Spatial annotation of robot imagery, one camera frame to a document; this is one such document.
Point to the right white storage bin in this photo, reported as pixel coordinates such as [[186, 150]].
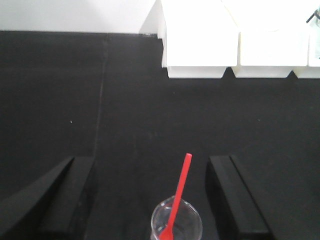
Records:
[[312, 68]]

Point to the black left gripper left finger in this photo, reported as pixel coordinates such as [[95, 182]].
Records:
[[56, 206]]

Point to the left white storage bin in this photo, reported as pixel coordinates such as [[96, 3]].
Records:
[[199, 37]]

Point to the white storage bin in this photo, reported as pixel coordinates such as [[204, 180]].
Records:
[[273, 37], [312, 68], [199, 37]]

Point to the red plastic spoon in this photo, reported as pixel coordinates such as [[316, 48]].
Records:
[[167, 233]]

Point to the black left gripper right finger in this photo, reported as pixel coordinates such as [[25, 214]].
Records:
[[246, 208]]

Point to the middle white storage bin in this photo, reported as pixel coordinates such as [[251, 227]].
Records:
[[273, 37]]

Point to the glass beaker front left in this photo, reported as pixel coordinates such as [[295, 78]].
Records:
[[187, 225]]

